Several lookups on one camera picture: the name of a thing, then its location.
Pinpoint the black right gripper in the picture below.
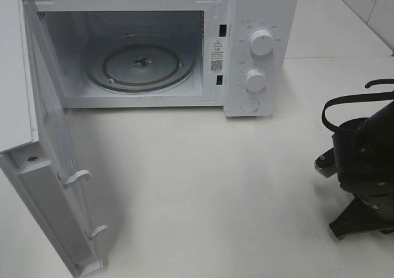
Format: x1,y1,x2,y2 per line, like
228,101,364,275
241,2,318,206
329,194,393,240

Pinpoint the round microwave door button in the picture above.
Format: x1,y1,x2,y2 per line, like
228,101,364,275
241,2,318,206
241,98,260,113

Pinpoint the white microwave knob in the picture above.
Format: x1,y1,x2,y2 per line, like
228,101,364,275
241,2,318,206
249,27,275,56
244,69,267,92

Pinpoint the white microwave door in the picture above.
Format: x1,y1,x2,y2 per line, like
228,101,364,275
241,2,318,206
1,0,107,277

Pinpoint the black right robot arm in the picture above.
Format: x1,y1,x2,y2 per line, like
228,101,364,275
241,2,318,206
329,103,393,239

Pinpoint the white microwave oven body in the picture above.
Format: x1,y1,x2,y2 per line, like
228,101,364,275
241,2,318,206
34,0,297,117

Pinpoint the glass microwave turntable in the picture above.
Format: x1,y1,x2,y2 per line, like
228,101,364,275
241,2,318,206
85,44,196,93

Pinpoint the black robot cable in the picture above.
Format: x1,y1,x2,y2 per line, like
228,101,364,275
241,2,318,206
321,78,394,133

